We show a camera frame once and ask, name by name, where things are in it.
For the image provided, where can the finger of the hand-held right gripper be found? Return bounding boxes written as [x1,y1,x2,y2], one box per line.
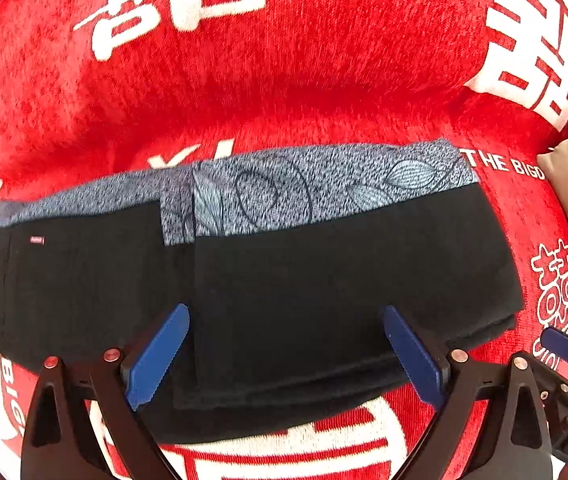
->
[534,357,568,412]
[538,326,568,369]

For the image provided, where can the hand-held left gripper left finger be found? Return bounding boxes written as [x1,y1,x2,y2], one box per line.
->
[20,303,191,480]

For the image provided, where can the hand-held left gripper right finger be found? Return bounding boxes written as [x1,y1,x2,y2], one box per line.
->
[383,304,555,480]

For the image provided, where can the black pants with blue stripes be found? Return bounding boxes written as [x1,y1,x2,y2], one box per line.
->
[0,139,525,447]

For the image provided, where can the red printed blanket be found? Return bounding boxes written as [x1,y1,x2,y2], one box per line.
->
[0,0,568,480]

